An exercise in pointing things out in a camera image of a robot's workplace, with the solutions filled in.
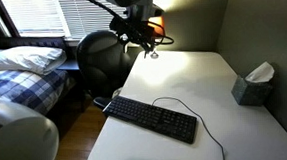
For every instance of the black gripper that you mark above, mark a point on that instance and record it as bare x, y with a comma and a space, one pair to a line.
136, 32

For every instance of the black computer keyboard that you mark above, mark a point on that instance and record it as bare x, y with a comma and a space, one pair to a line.
149, 118

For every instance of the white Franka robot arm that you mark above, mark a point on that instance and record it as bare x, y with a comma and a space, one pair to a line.
17, 144

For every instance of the orange lamp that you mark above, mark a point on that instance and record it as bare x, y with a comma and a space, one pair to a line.
157, 24

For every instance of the black office chair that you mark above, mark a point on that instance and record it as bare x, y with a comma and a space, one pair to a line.
100, 62

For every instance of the white window blinds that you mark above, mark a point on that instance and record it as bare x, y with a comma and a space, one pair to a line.
79, 13

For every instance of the dark bedside table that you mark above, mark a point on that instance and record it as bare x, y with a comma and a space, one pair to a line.
68, 65

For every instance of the grey tissue box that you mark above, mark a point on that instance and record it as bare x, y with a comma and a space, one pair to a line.
249, 93

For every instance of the white tissue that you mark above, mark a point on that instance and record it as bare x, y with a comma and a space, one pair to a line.
260, 72

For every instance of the dark bed headboard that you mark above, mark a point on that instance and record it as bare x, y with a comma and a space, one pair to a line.
37, 42

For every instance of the white pillow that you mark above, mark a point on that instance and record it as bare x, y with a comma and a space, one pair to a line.
25, 58

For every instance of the blue plaid bed blanket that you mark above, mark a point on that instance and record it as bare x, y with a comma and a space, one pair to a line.
20, 87

